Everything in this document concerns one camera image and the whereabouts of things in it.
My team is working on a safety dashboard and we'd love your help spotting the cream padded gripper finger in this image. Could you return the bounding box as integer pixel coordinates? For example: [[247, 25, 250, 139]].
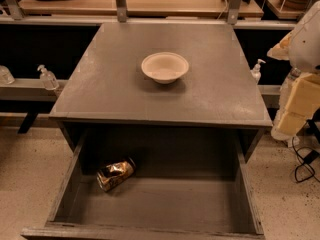
[[276, 73, 320, 136], [267, 32, 292, 61]]

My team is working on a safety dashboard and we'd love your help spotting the crushed orange soda can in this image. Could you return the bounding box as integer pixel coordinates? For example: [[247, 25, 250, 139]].
[[96, 157, 136, 192]]

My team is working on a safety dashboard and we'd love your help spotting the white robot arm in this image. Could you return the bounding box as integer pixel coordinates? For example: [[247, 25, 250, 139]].
[[267, 2, 320, 140]]

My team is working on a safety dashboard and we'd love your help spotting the open grey top drawer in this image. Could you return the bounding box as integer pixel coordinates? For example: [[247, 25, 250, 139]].
[[21, 126, 265, 240]]

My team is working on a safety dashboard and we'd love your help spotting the white pump bottle right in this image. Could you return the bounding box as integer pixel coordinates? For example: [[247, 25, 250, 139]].
[[251, 59, 265, 82]]

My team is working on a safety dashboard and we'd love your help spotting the light wooden desk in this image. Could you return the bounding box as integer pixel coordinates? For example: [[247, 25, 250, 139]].
[[18, 0, 264, 18]]

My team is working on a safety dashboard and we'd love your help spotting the grey wooden cabinet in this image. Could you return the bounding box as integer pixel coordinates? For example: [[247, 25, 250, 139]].
[[48, 21, 274, 163]]

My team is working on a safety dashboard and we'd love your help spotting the clear pump bottle left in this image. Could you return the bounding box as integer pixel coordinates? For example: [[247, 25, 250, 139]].
[[37, 65, 59, 90]]

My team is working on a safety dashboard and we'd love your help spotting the clear bottle far left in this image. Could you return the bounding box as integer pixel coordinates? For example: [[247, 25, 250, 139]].
[[0, 65, 15, 84]]

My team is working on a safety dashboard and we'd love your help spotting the black cable on floor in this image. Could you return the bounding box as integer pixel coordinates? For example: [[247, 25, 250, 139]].
[[291, 135, 320, 184]]

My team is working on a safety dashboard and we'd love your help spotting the grey metal shelf rail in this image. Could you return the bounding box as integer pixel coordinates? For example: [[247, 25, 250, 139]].
[[0, 78, 67, 102]]

